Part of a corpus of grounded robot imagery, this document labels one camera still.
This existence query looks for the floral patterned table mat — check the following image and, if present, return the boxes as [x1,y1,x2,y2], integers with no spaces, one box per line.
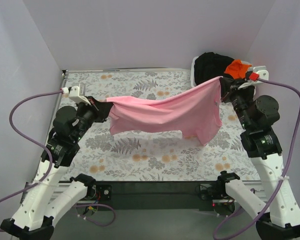
[63,69,260,181]

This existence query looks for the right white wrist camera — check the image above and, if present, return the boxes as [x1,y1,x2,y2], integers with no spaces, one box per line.
[238,65,269,89]

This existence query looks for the purple cable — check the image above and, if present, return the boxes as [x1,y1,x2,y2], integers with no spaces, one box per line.
[213,78,300,239]
[0,90,116,227]

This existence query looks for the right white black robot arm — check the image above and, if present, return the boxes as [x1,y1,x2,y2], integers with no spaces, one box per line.
[216,77,300,240]

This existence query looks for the black t-shirt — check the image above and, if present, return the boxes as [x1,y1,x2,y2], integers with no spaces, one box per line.
[191,52,252,101]

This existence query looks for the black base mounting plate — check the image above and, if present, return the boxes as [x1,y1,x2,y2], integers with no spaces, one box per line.
[84,181,234,211]

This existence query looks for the white plastic laundry basket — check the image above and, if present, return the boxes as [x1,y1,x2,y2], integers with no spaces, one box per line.
[190,52,250,87]

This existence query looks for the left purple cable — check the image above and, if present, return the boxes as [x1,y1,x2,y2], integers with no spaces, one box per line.
[0,90,116,227]

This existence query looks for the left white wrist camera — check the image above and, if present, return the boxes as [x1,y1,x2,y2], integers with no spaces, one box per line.
[60,83,91,105]

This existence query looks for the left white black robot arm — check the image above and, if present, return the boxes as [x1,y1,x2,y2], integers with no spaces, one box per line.
[0,96,113,240]

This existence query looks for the orange t-shirt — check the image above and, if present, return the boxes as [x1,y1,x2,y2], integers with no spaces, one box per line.
[224,59,252,79]

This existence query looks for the pink t-shirt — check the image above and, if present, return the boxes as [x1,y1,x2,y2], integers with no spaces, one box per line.
[106,77,222,146]

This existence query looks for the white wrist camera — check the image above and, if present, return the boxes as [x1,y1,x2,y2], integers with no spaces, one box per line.
[238,65,269,89]
[60,83,91,105]

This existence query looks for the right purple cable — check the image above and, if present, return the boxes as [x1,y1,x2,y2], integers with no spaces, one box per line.
[213,78,300,239]

